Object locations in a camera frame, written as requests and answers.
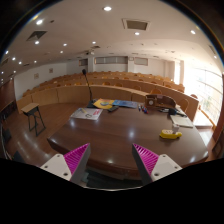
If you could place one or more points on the large oval wooden table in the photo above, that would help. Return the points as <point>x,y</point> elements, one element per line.
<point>112,135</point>

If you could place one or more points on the white closed laptop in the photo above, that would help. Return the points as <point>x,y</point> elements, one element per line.
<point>181,121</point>

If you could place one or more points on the yellow power strip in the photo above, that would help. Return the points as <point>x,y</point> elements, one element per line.
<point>169,134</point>

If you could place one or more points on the red and blue markers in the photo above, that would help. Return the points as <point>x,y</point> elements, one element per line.
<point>143,109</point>

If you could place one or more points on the black gooseneck microphone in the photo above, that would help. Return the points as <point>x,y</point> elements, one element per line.
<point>92,100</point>

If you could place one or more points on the white paper sheet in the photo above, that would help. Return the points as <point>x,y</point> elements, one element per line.
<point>87,113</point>

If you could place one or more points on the small wooden side desk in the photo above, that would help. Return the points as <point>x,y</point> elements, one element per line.
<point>33,113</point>

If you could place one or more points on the black remote control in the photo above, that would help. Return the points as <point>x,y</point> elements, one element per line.
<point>113,108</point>

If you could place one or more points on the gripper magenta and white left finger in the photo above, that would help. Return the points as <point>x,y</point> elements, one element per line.
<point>70,166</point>

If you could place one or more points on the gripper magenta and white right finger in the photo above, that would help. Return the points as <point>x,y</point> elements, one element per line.
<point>152,166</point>

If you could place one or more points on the white charger plug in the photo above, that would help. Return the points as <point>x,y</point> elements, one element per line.
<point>175,128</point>

